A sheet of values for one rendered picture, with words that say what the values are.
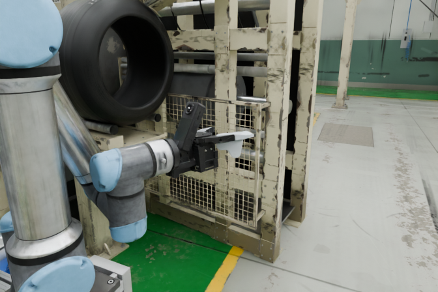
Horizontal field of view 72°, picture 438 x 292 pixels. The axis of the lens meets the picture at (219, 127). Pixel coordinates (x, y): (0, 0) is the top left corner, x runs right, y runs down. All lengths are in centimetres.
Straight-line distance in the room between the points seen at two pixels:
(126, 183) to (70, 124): 17
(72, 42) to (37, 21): 87
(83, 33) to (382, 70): 959
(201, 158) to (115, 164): 19
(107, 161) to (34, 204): 13
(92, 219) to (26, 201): 147
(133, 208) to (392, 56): 999
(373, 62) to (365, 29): 99
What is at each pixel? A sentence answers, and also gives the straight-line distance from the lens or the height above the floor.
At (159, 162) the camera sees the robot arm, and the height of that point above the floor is 105.
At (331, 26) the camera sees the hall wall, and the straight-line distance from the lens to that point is 1044.
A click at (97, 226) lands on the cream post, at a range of 206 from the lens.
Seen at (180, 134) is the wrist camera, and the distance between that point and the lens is 68.
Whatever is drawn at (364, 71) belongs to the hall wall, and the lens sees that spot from 1035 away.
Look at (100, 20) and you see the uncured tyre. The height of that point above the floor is 137.
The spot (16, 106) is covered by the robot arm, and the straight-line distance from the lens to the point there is 51.
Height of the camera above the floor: 128
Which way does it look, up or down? 15 degrees down
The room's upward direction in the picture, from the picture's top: straight up
